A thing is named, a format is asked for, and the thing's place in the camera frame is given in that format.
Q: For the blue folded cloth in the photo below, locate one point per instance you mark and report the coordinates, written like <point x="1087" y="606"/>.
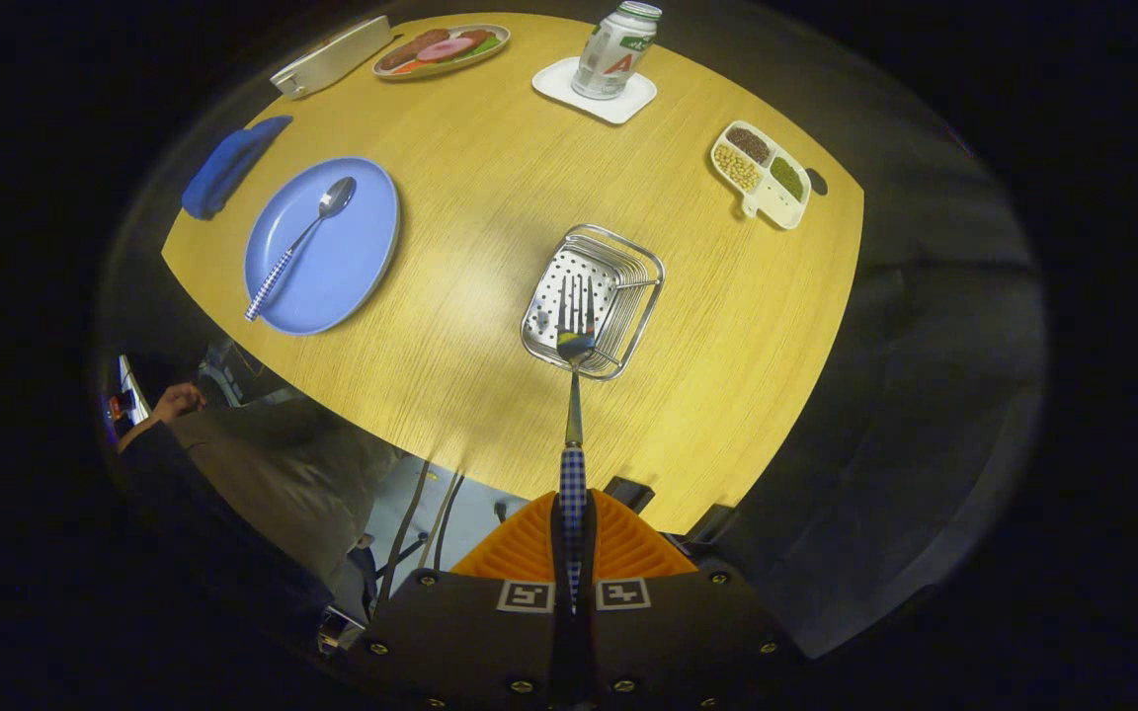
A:
<point x="223" y="168"/>

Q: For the green lettuce leaf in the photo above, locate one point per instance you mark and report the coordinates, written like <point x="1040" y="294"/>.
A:
<point x="488" y="45"/>

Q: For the white plastic drink bottle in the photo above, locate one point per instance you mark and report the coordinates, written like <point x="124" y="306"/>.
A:
<point x="613" y="54"/>

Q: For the black table bracket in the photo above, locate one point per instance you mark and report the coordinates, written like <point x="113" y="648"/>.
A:
<point x="628" y="492"/>
<point x="709" y="521"/>

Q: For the small colourful screen device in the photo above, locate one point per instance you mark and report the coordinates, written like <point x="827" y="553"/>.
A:
<point x="126" y="395"/>

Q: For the brown meat piece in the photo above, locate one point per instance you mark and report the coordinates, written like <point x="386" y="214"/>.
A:
<point x="406" y="51"/>

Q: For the white toaster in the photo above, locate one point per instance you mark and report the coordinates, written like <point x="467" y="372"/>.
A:
<point x="332" y="57"/>

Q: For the white square coaster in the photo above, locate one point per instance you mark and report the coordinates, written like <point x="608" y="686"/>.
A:
<point x="628" y="107"/>

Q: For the blue round plate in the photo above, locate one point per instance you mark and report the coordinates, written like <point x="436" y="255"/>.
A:
<point x="352" y="257"/>

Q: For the pink ham slice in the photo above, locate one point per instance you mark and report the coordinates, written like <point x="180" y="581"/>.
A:
<point x="446" y="49"/>

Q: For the white divided bean dish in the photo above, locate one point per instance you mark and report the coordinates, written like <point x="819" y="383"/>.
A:
<point x="776" y="202"/>

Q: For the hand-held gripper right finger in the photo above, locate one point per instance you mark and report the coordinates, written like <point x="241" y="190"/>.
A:
<point x="678" y="632"/>

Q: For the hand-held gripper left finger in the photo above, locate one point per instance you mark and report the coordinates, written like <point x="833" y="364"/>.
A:
<point x="470" y="632"/>

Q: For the grey oval food plate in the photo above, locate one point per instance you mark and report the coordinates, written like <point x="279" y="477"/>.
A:
<point x="490" y="49"/>

